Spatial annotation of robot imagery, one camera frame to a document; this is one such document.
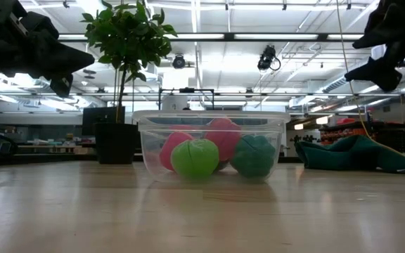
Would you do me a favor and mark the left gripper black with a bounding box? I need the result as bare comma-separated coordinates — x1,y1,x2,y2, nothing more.
0,0,96,98

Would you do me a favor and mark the red toy bell pepper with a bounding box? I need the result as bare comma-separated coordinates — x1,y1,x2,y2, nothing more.
158,131,195,172

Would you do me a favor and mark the light green toy fruit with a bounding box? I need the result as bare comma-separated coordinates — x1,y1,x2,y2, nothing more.
170,138,220,179

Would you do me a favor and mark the dark green toy bell pepper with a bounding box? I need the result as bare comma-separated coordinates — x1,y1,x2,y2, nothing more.
230,134,277,179

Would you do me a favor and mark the red toy tomato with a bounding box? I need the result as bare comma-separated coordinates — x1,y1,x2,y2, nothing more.
205,117,242,166

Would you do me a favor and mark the clear plastic tupperware container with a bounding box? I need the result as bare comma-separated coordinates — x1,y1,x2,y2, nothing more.
131,110,291,183

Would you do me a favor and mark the green plant in black pot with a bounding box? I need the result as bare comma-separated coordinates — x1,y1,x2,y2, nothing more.
80,0,179,165

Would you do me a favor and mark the shelf with orange items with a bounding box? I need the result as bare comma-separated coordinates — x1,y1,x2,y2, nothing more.
320,117,405,152

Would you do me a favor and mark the dark green cloth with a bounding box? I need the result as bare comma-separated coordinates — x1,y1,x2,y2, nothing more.
294,134,405,176

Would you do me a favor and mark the round black ceiling fixture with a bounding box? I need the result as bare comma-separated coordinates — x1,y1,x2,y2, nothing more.
172,53,187,70

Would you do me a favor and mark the thin yellow hanging cable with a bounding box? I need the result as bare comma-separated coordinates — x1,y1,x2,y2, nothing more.
335,0,405,159

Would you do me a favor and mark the black ceiling-mounted camera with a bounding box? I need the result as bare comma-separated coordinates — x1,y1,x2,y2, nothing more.
257,44,282,73

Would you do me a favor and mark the black tubular frame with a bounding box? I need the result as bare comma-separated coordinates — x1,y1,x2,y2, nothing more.
157,87,215,112

